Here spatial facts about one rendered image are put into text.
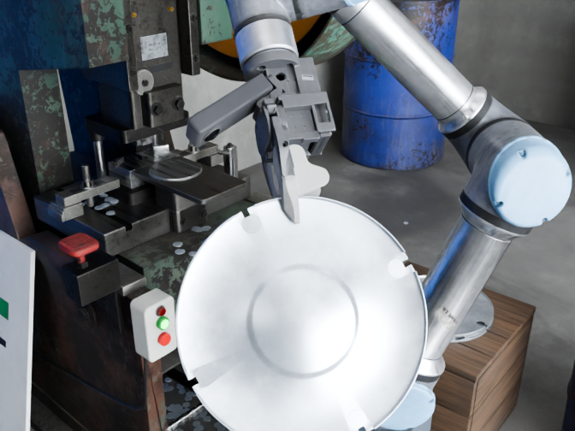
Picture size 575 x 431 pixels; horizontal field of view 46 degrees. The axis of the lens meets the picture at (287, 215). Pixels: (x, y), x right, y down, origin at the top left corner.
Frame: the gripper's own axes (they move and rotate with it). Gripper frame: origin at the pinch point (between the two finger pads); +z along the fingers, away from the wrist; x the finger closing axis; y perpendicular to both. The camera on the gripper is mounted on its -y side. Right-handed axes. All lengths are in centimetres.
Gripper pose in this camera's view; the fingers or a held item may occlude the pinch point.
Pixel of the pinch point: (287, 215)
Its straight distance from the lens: 78.9
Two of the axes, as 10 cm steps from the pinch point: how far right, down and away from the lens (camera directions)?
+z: 2.1, 9.3, -2.9
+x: -2.0, 3.3, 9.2
